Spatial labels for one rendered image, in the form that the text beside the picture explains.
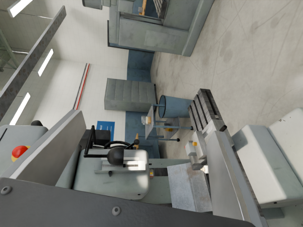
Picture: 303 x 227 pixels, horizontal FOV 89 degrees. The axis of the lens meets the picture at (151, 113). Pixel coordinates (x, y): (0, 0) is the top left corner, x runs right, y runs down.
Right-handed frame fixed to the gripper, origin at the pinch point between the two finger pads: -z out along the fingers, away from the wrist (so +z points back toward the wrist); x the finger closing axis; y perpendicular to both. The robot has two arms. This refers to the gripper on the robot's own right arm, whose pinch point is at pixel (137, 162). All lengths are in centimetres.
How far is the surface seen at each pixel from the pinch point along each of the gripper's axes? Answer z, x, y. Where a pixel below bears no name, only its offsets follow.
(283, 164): -40, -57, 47
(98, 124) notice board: -371, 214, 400
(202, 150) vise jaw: -49, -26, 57
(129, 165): -29, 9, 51
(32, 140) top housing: -25, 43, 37
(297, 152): -43, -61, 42
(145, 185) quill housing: -25, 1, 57
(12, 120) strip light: -254, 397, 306
